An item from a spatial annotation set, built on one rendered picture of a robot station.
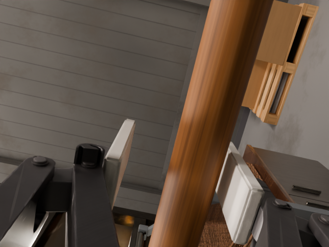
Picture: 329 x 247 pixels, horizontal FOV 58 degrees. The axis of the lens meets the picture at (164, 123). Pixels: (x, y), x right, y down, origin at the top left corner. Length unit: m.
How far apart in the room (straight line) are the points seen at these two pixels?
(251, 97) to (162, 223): 3.19
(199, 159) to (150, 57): 3.55
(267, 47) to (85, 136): 2.47
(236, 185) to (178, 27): 3.56
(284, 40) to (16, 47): 3.02
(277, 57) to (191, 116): 2.79
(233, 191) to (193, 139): 0.03
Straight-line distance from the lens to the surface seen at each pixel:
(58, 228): 1.80
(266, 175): 1.61
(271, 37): 2.91
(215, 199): 1.12
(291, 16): 2.97
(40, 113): 4.14
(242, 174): 0.16
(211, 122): 0.15
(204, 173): 0.16
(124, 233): 2.00
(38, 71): 4.03
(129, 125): 0.19
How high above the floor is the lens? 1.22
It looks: 3 degrees down
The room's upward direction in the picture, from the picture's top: 78 degrees counter-clockwise
